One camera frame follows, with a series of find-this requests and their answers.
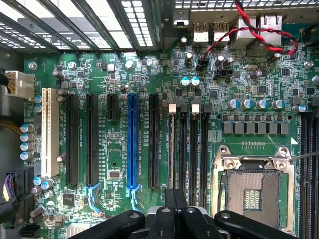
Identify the white power plug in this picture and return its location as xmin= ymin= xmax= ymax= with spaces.
xmin=4 ymin=70 xmax=36 ymax=101

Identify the silver network port block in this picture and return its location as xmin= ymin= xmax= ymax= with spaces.
xmin=259 ymin=13 xmax=284 ymax=46

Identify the red-black twisted wire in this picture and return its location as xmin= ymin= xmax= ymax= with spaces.
xmin=199 ymin=0 xmax=300 ymax=66

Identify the white expansion slot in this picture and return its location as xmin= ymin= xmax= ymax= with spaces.
xmin=41 ymin=87 xmax=61 ymax=178

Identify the black plug with purple wires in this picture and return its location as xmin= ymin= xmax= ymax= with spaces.
xmin=0 ymin=166 xmax=35 ymax=220

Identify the silver stacked port block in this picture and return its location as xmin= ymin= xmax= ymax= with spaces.
xmin=236 ymin=15 xmax=258 ymax=48

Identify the silver USB port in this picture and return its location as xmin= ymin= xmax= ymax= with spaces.
xmin=193 ymin=21 xmax=210 ymax=42
xmin=213 ymin=21 xmax=230 ymax=42

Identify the open grey PC case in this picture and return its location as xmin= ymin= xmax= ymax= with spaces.
xmin=0 ymin=0 xmax=319 ymax=239

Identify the yellow braided wire bundle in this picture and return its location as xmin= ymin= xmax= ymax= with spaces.
xmin=0 ymin=120 xmax=23 ymax=136

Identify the small silver heatsink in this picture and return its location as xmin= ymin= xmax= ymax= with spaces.
xmin=66 ymin=222 xmax=93 ymax=239

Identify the green motherboard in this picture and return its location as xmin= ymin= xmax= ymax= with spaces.
xmin=23 ymin=22 xmax=319 ymax=239

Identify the CPU socket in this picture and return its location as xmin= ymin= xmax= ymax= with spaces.
xmin=211 ymin=145 xmax=297 ymax=237

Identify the long black expansion slot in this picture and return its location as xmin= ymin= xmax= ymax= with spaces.
xmin=82 ymin=94 xmax=104 ymax=216
xmin=148 ymin=94 xmax=160 ymax=189
xmin=65 ymin=94 xmax=80 ymax=186

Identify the blue expansion slot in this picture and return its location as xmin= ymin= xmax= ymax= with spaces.
xmin=125 ymin=93 xmax=141 ymax=212

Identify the short black expansion slot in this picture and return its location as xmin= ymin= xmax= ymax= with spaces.
xmin=107 ymin=94 xmax=119 ymax=121

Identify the thin metal locking lever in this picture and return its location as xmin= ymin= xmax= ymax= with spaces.
xmin=290 ymin=152 xmax=319 ymax=163

